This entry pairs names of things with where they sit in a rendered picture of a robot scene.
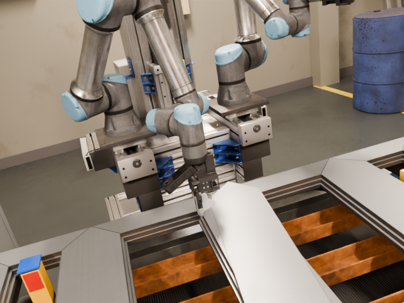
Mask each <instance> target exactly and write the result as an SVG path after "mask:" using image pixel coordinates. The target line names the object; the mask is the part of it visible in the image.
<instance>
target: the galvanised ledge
mask: <svg viewBox="0 0 404 303"><path fill-rule="evenodd" d="M381 170H383V171H385V172H386V173H388V174H390V175H392V176H393V177H395V178H396V177H398V176H397V175H395V174H393V173H392V172H390V171H388V170H386V169H385V168H383V169H381ZM329 198H332V196H330V195H329V194H328V193H327V192H325V191H324V190H323V189H322V188H317V189H314V190H311V191H307V192H304V193H301V194H298V195H294V196H291V197H287V198H284V199H281V200H278V201H274V202H271V203H269V204H270V206H271V208H272V209H273V211H274V212H275V214H276V215H277V214H280V213H284V212H287V211H290V210H293V209H297V208H300V207H303V206H307V205H309V204H313V203H316V202H319V201H322V200H326V199H329ZM202 237H205V235H204V233H203V231H202V229H201V227H200V225H199V224H198V225H195V226H192V227H188V228H184V229H182V230H178V231H175V232H172V233H168V234H165V235H162V236H158V237H154V238H152V239H148V240H145V241H142V242H138V243H135V244H132V245H128V248H129V255H130V259H131V260H132V259H135V258H138V257H142V256H146V255H148V254H151V253H155V252H158V251H161V250H164V249H167V248H171V247H174V246H177V245H181V244H183V243H187V242H190V241H193V240H197V239H200V238H202Z"/></svg>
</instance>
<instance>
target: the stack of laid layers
mask: <svg viewBox="0 0 404 303"><path fill-rule="evenodd" d="M367 162H369V163H370V164H372V165H374V166H376V167H378V168H379V169H383V168H387V167H390V166H393V165H397V164H401V163H403V164H404V151H403V150H402V151H398V152H396V153H392V154H390V155H386V156H382V157H379V158H376V159H372V160H369V161H367ZM317 188H322V189H323V190H324V191H325V192H327V193H328V194H329V195H330V196H332V197H333V198H334V199H336V200H337V201H338V202H339V203H340V204H342V205H343V206H344V207H345V208H347V209H348V210H350V211H351V212H352V213H353V214H354V215H356V216H357V217H358V218H359V219H360V220H362V221H363V222H365V223H366V224H367V225H368V226H369V227H371V228H372V229H374V231H376V232H377V233H378V234H380V235H381V236H382V237H383V238H385V239H386V240H387V241H389V243H391V244H392V245H394V246H395V247H396V248H397V249H399V250H400V251H401V252H402V253H404V235H403V234H401V232H399V231H398V230H396V229H395V228H394V227H392V226H391V225H389V224H388V223H387V222H385V221H384V220H383V219H381V218H380V217H378V215H376V214H375V213H373V212H372V211H371V210H369V209H368V208H366V207H365V206H363V205H362V204H361V203H360V202H358V201H357V200H356V199H354V198H353V197H351V196H350V195H349V194H347V193H346V192H345V191H343V190H342V189H340V188H339V187H338V186H337V185H335V184H333V182H331V181H330V180H328V179H327V178H326V177H324V176H323V175H318V176H314V177H311V178H308V179H304V180H301V181H298V182H295V183H291V184H288V185H284V186H280V187H277V188H274V189H270V190H267V191H264V192H262V193H263V195H264V196H265V198H266V199H267V201H268V203H271V202H274V201H278V200H281V199H284V198H287V197H291V196H294V195H298V194H301V193H304V192H307V191H311V190H314V189H317ZM203 213H204V215H203V217H201V216H200V215H199V214H198V213H197V212H192V213H189V214H186V215H182V216H178V217H176V218H172V219H168V220H166V221H162V222H158V223H155V224H152V225H148V226H145V227H141V228H138V229H135V230H131V231H128V232H125V233H120V237H121V245H122V251H123V259H124V268H125V273H126V281H127V290H128V295H129V303H137V299H136V292H135V285H134V280H133V273H132V267H131V262H130V255H129V248H128V245H132V244H135V243H138V242H142V241H145V240H148V239H152V238H154V237H158V236H162V235H165V234H168V233H172V232H175V231H178V230H182V229H184V228H188V227H192V226H195V225H198V224H199V225H200V227H201V229H202V231H203V233H204V235H205V237H206V239H207V240H208V242H209V244H210V246H211V248H212V250H213V252H214V254H215V256H216V258H217V260H218V262H219V264H220V266H221V268H222V270H223V272H224V274H225V276H226V278H227V280H228V282H229V284H230V286H231V288H232V290H233V292H234V294H235V296H236V298H237V300H238V302H239V303H244V301H243V298H242V295H241V292H240V290H239V286H238V284H237V281H236V277H235V276H234V272H233V269H232V267H231V263H230V261H229V258H228V255H227V252H226V249H225V246H224V243H223V241H222V237H221V234H220V232H219V229H218V226H217V223H216V220H215V217H214V215H213V212H212V208H209V209H207V210H205V211H204V212H203ZM303 258H304V257H303ZM41 260H42V263H43V265H44V268H45V270H49V269H53V268H56V267H59V271H58V279H59V272H60V262H61V251H60V252H56V253H54V254H50V255H47V256H44V257H41ZM304 260H305V261H306V259H305V258H304ZM306 263H307V265H308V266H309V268H310V269H311V271H312V273H313V274H314V276H315V277H316V279H317V280H318V282H319V284H320V285H321V287H322V289H323V290H324V291H325V293H326V295H327V296H328V298H329V300H330V301H331V302H332V303H342V302H341V300H339V299H338V297H337V296H336V295H335V293H334V292H333V291H332V290H331V289H330V288H329V287H328V285H327V284H326V283H325V282H324V280H323V279H321V277H320V276H319V275H318V273H317V272H316V271H315V270H314V269H313V268H312V267H311V265H310V264H309V263H308V262H307V261H306ZM18 266H19V264H17V265H13V266H9V267H8V271H7V274H6V277H5V280H4V284H3V287H2V290H1V294H0V303H12V300H13V295H14V291H15V288H16V284H17V279H19V278H21V276H20V274H19V275H18V274H17V269H18ZM57 289H58V281H57ZM56 300H57V291H56V297H55V303H56Z"/></svg>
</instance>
